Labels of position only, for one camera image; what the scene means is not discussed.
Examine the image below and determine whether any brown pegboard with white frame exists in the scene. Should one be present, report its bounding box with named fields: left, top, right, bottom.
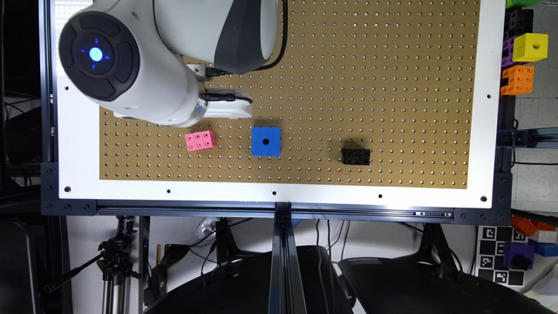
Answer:
left=53, top=1, right=505, bottom=209

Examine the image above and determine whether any black chair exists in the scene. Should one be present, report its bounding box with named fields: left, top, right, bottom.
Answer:
left=146, top=245, right=352, bottom=314
left=338, top=258, right=553, bottom=314

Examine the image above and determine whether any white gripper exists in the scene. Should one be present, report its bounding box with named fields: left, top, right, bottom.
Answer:
left=201, top=88, right=253, bottom=119

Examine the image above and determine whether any black chair left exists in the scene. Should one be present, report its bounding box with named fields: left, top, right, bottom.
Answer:
left=146, top=245, right=352, bottom=314

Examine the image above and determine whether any black chair right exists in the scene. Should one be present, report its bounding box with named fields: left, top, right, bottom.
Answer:
left=338, top=258, right=553, bottom=314

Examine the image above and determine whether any fiducial marker board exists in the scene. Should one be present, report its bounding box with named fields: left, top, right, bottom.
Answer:
left=473, top=226, right=527, bottom=288

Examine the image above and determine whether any red orange block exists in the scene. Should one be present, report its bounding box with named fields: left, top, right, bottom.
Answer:
left=510, top=215, right=556, bottom=236

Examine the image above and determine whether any yellow cube block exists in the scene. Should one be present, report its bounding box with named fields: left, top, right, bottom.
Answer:
left=513, top=33, right=548, bottom=62

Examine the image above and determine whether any green block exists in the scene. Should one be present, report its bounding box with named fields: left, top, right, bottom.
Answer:
left=506, top=0, right=541, bottom=9

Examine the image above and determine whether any black aluminium frame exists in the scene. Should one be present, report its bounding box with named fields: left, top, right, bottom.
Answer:
left=37, top=0, right=558, bottom=314

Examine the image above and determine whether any blue flat block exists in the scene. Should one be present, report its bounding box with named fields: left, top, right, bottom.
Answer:
left=528, top=240, right=558, bottom=257

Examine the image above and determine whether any black block stack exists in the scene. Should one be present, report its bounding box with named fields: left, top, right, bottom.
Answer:
left=504, top=8, right=534, bottom=40

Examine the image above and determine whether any pink block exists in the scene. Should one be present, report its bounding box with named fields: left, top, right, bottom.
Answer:
left=185, top=131, right=216, bottom=151

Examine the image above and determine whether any purple cube block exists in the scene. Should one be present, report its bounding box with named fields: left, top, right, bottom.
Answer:
left=503, top=242, right=535, bottom=270

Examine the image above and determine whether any black camera tripod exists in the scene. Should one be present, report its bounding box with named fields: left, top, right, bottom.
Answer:
left=43, top=215, right=141, bottom=314

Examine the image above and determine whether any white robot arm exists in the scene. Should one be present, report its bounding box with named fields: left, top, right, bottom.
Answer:
left=58, top=0, right=279, bottom=127

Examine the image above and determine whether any blue cube block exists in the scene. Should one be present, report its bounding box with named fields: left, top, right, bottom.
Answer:
left=251, top=126, right=281, bottom=157

